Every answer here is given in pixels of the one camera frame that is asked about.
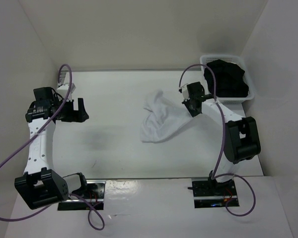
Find white plastic laundry basket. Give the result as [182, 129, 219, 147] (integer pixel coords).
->
[200, 54, 255, 104]

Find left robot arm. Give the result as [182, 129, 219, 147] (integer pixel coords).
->
[14, 83, 89, 210]

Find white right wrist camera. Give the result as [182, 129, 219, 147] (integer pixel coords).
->
[178, 83, 190, 101]

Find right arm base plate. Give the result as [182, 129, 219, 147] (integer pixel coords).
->
[188, 178, 239, 209]

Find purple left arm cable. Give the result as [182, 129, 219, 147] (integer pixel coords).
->
[0, 64, 105, 230]

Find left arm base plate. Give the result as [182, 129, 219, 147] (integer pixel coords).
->
[57, 179, 106, 211]

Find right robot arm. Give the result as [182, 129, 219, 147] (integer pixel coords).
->
[179, 82, 261, 195]

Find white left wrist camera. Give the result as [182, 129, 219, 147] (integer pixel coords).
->
[56, 83, 76, 102]

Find white skirt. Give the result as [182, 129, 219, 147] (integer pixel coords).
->
[140, 90, 192, 143]

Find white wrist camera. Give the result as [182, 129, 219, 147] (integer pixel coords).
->
[178, 83, 190, 101]
[56, 83, 76, 102]

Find black skirt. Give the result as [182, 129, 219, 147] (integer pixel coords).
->
[207, 59, 249, 98]

